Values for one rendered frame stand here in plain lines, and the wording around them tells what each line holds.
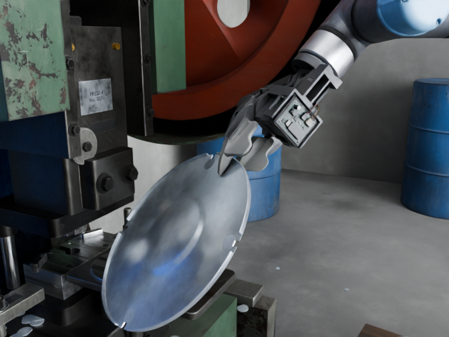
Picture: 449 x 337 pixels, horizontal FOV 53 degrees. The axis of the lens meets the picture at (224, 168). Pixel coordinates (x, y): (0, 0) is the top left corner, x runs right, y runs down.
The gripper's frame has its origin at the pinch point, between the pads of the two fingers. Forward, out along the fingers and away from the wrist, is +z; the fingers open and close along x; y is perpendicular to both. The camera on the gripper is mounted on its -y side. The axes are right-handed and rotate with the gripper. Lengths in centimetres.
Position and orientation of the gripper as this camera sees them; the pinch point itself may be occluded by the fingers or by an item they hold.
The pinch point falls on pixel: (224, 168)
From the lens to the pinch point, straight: 67.8
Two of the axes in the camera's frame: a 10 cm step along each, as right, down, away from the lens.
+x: 6.4, 6.0, 4.8
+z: -6.4, 7.6, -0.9
